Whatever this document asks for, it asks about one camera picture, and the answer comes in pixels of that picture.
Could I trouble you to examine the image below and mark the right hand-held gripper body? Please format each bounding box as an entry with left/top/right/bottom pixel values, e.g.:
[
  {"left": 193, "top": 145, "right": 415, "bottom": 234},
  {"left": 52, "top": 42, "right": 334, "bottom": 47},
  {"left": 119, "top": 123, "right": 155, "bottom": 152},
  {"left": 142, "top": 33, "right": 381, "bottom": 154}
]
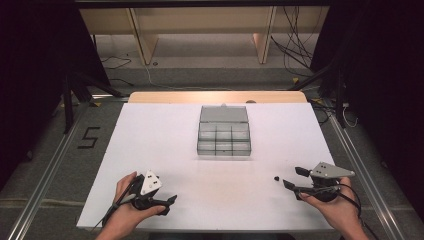
[{"left": 308, "top": 161, "right": 356, "bottom": 203}]

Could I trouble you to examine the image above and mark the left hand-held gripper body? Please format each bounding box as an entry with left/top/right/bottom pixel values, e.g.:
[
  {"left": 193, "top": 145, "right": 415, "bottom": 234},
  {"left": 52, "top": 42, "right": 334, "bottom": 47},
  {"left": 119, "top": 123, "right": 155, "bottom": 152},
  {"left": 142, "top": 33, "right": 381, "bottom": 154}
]
[{"left": 130, "top": 168, "right": 165, "bottom": 211}]

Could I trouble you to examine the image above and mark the person's right hand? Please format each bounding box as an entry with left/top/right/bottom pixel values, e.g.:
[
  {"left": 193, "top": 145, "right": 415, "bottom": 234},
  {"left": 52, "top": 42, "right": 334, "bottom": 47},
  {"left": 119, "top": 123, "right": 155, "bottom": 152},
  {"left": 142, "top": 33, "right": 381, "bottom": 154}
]
[{"left": 298, "top": 176, "right": 364, "bottom": 232}]

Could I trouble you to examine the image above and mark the person's left hand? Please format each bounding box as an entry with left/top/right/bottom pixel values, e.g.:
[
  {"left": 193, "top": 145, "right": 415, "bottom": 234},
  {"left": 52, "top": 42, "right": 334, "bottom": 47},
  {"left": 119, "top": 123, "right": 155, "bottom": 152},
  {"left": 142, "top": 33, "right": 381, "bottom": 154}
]
[{"left": 102, "top": 171, "right": 167, "bottom": 232}]

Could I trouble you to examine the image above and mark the clear plastic compartment box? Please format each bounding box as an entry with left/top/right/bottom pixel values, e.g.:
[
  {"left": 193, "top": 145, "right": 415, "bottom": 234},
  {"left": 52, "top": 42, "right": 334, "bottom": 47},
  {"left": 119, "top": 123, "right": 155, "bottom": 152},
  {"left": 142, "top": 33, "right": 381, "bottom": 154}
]
[{"left": 196, "top": 104, "right": 253, "bottom": 157}]

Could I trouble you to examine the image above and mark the black stand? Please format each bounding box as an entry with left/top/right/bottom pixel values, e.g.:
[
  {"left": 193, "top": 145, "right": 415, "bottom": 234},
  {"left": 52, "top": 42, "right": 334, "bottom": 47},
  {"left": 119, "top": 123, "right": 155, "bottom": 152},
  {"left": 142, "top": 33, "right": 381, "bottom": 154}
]
[
  {"left": 61, "top": 70, "right": 125, "bottom": 135},
  {"left": 287, "top": 60, "right": 348, "bottom": 130}
]

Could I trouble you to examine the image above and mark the dark curtain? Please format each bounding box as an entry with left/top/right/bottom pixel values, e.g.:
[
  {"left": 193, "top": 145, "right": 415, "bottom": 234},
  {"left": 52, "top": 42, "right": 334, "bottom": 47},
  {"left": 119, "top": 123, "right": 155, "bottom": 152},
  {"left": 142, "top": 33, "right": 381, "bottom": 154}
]
[
  {"left": 0, "top": 0, "right": 112, "bottom": 192},
  {"left": 309, "top": 0, "right": 424, "bottom": 232}
]

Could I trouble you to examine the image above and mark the light wooden desk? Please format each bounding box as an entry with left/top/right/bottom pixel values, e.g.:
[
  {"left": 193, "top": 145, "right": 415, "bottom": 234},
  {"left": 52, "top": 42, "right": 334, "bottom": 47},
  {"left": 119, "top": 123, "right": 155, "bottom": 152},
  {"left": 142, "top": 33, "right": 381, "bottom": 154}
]
[{"left": 79, "top": 5, "right": 332, "bottom": 66}]

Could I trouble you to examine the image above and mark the right hand-held gripper cable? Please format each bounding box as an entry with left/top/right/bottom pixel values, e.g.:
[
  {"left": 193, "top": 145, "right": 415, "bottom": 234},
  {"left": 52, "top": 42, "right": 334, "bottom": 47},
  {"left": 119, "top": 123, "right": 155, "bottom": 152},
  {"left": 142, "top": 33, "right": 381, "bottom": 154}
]
[{"left": 335, "top": 182, "right": 381, "bottom": 240}]

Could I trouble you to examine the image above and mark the hand-held gripper cable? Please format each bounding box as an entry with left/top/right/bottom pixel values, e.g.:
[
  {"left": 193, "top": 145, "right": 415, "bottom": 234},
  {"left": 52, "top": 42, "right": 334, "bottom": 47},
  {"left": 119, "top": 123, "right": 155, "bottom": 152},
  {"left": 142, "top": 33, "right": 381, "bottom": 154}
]
[
  {"left": 335, "top": 182, "right": 381, "bottom": 240},
  {"left": 90, "top": 175, "right": 144, "bottom": 232}
]

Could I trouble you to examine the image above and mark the aluminium floor rail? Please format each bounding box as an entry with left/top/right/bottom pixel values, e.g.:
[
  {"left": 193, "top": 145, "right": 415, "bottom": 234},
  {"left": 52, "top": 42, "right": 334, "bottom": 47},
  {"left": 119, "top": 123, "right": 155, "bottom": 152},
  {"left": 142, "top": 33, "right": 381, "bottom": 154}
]
[
  {"left": 5, "top": 99, "right": 101, "bottom": 240},
  {"left": 327, "top": 105, "right": 407, "bottom": 240}
]

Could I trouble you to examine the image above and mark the left hand-held gripper cable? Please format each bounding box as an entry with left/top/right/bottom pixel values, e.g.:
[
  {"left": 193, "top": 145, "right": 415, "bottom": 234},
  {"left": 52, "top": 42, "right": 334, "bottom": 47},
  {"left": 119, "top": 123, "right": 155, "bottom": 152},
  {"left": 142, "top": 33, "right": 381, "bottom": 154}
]
[{"left": 90, "top": 175, "right": 144, "bottom": 232}]

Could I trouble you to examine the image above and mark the short white cable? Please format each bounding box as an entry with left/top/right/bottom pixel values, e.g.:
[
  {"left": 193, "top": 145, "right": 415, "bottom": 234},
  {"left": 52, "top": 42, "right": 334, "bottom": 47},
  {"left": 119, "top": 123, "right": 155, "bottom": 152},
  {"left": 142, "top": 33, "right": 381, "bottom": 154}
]
[{"left": 341, "top": 105, "right": 359, "bottom": 129}]

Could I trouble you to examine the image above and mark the white floor cable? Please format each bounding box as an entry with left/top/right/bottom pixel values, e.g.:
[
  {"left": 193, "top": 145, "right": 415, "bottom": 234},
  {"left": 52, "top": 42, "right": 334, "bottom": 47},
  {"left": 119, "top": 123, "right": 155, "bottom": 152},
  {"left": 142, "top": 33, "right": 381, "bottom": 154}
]
[{"left": 143, "top": 63, "right": 235, "bottom": 92}]

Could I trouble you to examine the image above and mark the black floor cable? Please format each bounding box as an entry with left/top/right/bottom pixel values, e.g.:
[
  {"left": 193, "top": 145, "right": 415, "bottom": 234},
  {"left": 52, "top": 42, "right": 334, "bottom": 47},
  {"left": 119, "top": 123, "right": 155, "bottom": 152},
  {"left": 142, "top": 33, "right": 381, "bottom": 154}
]
[{"left": 100, "top": 55, "right": 133, "bottom": 71}]

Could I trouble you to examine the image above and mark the bundle of black cables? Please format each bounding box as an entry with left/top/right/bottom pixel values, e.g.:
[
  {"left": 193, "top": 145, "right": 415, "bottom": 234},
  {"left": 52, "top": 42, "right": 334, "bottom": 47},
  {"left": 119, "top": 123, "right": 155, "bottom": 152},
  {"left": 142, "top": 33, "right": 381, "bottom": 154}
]
[{"left": 269, "top": 5, "right": 322, "bottom": 78}]

